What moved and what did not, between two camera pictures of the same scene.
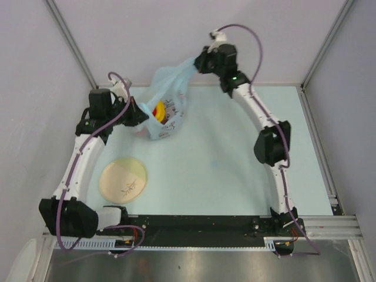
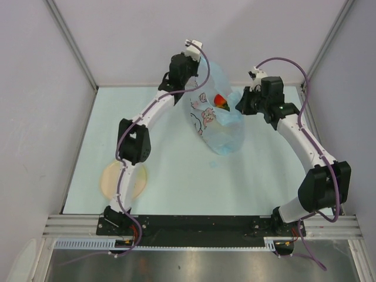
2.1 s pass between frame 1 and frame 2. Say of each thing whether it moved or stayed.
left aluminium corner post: stayed
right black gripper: moved
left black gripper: moved
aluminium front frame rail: stayed
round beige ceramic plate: stayed
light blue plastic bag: moved
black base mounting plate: stayed
